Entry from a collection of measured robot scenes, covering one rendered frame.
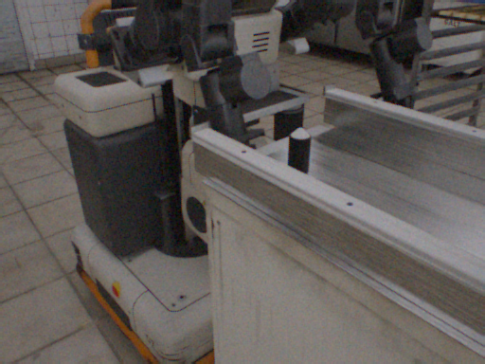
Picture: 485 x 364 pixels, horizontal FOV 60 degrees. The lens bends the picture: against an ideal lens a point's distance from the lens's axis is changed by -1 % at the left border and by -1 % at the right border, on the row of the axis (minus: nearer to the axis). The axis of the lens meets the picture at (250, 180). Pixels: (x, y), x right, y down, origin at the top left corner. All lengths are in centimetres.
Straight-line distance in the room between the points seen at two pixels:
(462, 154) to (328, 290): 31
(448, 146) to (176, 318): 80
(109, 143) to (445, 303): 94
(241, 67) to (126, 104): 59
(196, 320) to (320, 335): 68
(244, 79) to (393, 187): 26
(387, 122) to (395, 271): 35
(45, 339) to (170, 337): 57
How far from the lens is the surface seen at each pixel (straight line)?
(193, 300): 122
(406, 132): 72
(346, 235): 45
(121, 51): 88
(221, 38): 70
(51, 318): 169
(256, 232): 54
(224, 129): 69
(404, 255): 41
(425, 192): 62
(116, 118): 116
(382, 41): 99
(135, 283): 130
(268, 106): 96
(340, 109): 78
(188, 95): 106
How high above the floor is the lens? 113
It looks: 29 degrees down
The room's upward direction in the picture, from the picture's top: straight up
